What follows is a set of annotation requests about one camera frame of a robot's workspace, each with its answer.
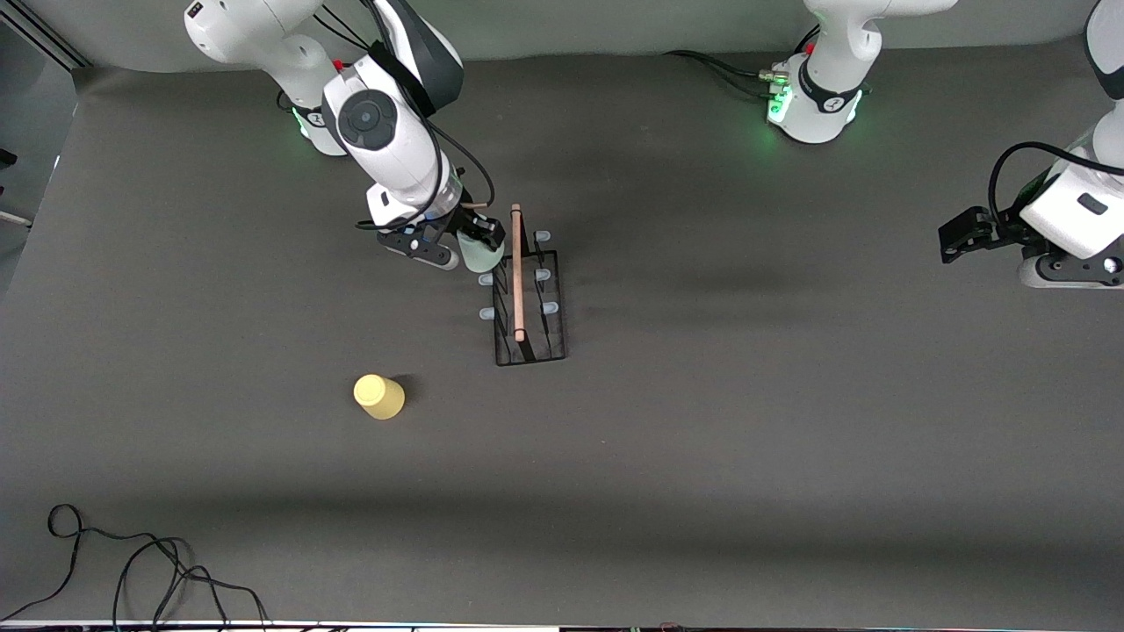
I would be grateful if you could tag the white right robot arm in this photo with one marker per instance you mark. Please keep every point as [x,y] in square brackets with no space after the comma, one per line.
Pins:
[391,149]

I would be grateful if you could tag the yellow plastic cup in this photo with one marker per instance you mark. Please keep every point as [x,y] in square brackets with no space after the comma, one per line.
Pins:
[379,397]

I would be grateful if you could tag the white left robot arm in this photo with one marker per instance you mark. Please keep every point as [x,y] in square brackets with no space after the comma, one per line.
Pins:
[1076,211]

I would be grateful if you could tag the dark grey table mat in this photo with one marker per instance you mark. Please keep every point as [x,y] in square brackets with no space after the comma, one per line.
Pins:
[702,491]

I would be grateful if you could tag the pale green plastic cup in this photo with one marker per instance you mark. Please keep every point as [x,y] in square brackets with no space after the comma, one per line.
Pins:
[481,259]

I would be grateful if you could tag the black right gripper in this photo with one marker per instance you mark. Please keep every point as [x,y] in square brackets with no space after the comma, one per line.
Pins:
[468,226]

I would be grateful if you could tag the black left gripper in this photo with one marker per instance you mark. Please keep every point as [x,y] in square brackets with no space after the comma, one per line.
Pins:
[1004,228]

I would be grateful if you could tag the aluminium frame rail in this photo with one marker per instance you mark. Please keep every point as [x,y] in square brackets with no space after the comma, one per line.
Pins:
[53,44]

